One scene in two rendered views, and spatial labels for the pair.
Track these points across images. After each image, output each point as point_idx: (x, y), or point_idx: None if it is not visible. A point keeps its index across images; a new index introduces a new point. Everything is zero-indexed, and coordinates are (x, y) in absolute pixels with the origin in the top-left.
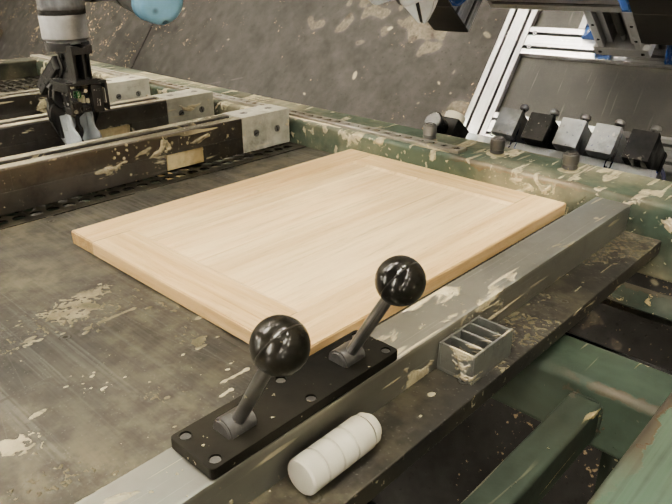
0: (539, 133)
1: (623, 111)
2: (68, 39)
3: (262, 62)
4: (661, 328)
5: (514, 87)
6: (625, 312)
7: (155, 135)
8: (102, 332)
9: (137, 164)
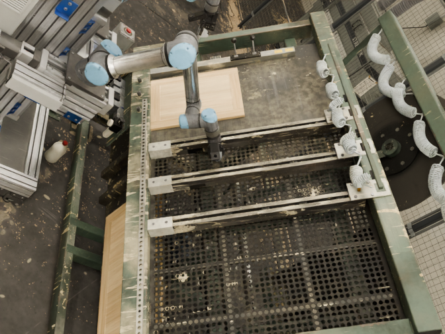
0: (118, 95)
1: (21, 128)
2: None
3: None
4: (73, 150)
5: (8, 166)
6: (70, 159)
7: (202, 136)
8: (254, 87)
9: None
